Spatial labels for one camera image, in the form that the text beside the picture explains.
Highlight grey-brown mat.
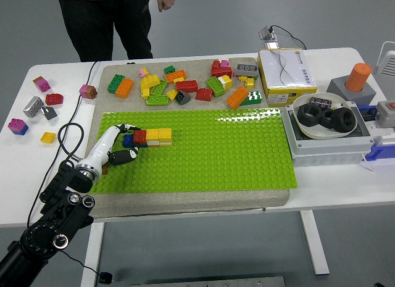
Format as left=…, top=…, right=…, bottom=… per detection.
left=75, top=57, right=291, bottom=220

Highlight silver studded brick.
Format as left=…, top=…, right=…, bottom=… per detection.
left=22, top=96, right=44, bottom=119

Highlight person's left hand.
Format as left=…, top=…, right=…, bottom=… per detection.
left=156, top=0, right=176, bottom=13

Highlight grey metal plate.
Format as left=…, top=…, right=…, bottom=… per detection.
left=131, top=275, right=286, bottom=287

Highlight dark grey slope brick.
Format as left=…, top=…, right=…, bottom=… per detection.
left=174, top=89, right=191, bottom=106

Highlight white bowl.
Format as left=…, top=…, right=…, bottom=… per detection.
left=292, top=92, right=359, bottom=141

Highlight white rail part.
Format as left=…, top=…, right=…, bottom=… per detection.
left=368, top=120, right=395, bottom=146

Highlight red stacked bricks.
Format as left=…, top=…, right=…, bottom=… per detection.
left=210, top=60, right=233, bottom=79

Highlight pink brick on blue brick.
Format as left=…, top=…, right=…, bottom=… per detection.
left=7, top=118, right=29, bottom=136

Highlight orange long brick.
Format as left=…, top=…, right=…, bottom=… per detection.
left=225, top=86, right=250, bottom=110
left=165, top=70, right=188, bottom=84
left=115, top=78, right=135, bottom=99

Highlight small blue part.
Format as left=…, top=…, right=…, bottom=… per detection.
left=359, top=104, right=378, bottom=121

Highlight grey long brick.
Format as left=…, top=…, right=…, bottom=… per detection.
left=236, top=63, right=259, bottom=78

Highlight red brick with white base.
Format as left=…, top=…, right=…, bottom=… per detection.
left=44, top=93, right=64, bottom=107

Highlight dark green long brick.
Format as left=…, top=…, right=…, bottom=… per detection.
left=107, top=74, right=126, bottom=94

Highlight yellow curved brick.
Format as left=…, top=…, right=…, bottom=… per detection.
left=140, top=75, right=160, bottom=90

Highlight silver flat plate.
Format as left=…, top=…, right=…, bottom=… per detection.
left=41, top=106, right=59, bottom=120

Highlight green studded baseplate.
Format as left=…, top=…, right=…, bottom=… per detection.
left=89, top=109, right=299, bottom=195

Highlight orange cylinder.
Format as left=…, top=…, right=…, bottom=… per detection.
left=344, top=63, right=373, bottom=93

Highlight small silver device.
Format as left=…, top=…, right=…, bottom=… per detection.
left=258, top=25, right=282, bottom=49

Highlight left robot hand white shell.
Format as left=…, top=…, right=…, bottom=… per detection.
left=78, top=123, right=143, bottom=175

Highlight pink brick with brown top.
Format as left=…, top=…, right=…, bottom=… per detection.
left=33, top=76, right=51, bottom=93

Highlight grey junction box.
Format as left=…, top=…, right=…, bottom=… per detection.
left=280, top=100, right=375, bottom=168

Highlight person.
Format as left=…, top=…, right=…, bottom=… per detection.
left=36, top=0, right=177, bottom=63

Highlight large black nut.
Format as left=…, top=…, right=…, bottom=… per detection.
left=297, top=103, right=324, bottom=127
left=320, top=109, right=336, bottom=130
left=331, top=107, right=356, bottom=133

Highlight blue block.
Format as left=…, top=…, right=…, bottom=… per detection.
left=364, top=143, right=395, bottom=162

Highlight white table leg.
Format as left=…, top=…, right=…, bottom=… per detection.
left=80, top=222, right=106, bottom=287
left=298, top=210, right=330, bottom=276

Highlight white and yellow brick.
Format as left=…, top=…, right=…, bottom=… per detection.
left=217, top=75, right=233, bottom=90

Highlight green brick with white studs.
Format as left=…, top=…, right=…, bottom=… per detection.
left=239, top=91, right=263, bottom=107

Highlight dark purple component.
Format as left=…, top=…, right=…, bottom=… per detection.
left=309, top=96, right=334, bottom=109

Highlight red long brick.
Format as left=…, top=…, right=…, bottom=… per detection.
left=175, top=80, right=199, bottom=93

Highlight grey box with red button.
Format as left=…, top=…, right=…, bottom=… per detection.
left=375, top=100, right=395, bottom=129

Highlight lime green long brick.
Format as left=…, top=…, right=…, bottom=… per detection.
left=149, top=79, right=169, bottom=98
left=206, top=76, right=226, bottom=98
left=145, top=94, right=170, bottom=107

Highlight white zip tie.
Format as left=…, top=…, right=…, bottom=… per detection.
left=357, top=159, right=375, bottom=173

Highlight red square brick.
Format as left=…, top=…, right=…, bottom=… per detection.
left=194, top=88, right=214, bottom=102
left=133, top=130, right=148, bottom=146

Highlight thin black cord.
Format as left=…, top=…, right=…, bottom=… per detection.
left=27, top=60, right=102, bottom=235

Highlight pink and brown brick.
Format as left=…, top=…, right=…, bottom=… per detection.
left=79, top=84, right=98, bottom=100

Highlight yellow and white cardboard box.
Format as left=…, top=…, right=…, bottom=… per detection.
left=257, top=48, right=318, bottom=108

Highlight black device cable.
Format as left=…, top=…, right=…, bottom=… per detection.
left=268, top=23, right=308, bottom=50

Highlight grey block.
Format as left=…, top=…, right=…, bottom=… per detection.
left=326, top=76, right=376, bottom=107

